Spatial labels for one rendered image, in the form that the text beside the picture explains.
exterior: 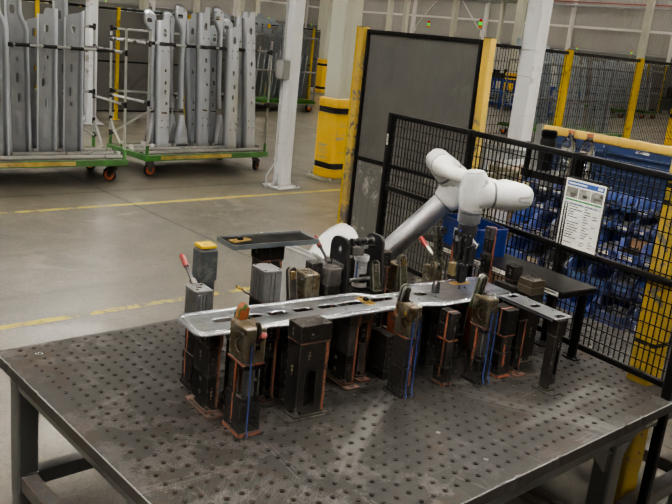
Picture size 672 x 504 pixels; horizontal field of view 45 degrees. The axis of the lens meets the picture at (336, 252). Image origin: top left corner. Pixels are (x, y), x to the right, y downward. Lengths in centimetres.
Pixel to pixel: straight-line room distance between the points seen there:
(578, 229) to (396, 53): 269
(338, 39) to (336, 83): 56
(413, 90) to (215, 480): 385
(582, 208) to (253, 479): 185
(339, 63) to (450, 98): 544
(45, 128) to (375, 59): 490
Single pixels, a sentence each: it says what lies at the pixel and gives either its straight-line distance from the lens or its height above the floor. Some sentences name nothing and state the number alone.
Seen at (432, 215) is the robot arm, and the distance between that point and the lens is 369.
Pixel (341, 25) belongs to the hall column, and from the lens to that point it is 1080.
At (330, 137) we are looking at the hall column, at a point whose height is 59.
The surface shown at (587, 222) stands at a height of 128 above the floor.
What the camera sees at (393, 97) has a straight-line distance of 582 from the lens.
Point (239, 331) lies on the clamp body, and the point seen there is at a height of 104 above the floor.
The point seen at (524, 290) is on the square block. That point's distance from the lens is 332.
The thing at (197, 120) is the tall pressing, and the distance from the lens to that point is 1096.
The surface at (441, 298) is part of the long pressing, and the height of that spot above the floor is 100.
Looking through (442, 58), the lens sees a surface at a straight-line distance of 552.
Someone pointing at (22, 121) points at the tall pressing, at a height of 64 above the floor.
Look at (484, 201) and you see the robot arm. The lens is 312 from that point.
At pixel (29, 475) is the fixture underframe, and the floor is 23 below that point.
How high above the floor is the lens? 193
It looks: 15 degrees down
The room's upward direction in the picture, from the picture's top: 6 degrees clockwise
